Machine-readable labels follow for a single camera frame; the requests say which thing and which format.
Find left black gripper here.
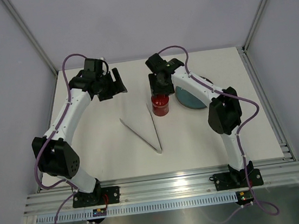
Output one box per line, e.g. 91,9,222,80
95,67,127,102

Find red metal can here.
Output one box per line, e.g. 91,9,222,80
152,103,170,117

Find metal tongs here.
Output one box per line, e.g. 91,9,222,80
119,103,163,154

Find red can lid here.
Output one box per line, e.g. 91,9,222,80
151,94,169,107

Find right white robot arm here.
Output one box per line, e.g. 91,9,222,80
145,53,254,188

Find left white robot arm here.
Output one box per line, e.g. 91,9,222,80
32,58,127,205

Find blue ceramic plate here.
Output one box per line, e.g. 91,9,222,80
174,77,215,110

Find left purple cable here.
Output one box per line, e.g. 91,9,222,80
20,52,111,224

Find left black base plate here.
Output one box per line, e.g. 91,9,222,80
73,186,120,208

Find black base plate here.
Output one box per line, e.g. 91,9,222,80
73,186,120,208
209,168,264,191

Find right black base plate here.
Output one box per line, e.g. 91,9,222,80
209,168,264,191

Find white slotted cable duct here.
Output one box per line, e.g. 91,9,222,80
36,193,238,224

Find aluminium mounting rail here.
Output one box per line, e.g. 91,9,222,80
23,159,299,216

